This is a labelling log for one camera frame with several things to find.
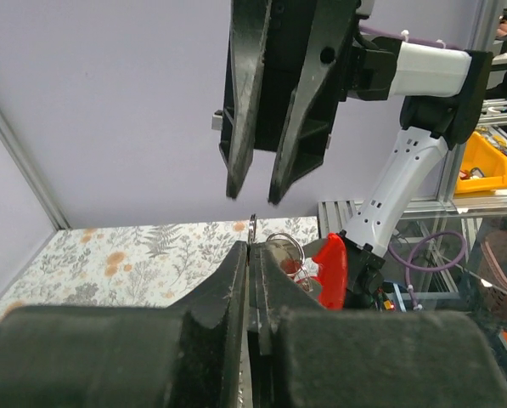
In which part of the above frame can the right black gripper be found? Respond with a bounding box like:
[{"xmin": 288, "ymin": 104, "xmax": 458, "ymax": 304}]
[{"xmin": 217, "ymin": 0, "xmax": 364, "ymax": 204}]

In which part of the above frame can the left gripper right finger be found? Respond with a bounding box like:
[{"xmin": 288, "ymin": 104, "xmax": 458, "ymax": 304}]
[{"xmin": 248, "ymin": 243, "xmax": 507, "ymax": 407}]

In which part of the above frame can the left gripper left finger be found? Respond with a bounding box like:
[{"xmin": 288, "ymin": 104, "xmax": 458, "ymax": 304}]
[{"xmin": 0, "ymin": 241, "xmax": 248, "ymax": 407}]

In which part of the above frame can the red handled metal key tool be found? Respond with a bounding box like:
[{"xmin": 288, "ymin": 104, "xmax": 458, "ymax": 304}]
[{"xmin": 265, "ymin": 231, "xmax": 348, "ymax": 311}]

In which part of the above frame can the silver keyring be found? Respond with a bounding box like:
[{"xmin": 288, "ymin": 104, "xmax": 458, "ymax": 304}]
[{"xmin": 247, "ymin": 213, "xmax": 257, "ymax": 245}]

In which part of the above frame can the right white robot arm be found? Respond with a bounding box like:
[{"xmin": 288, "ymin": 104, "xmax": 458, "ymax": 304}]
[{"xmin": 219, "ymin": 1, "xmax": 493, "ymax": 309}]

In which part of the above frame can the yellow parts bin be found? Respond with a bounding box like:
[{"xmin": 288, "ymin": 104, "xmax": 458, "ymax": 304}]
[{"xmin": 454, "ymin": 132, "xmax": 507, "ymax": 195}]

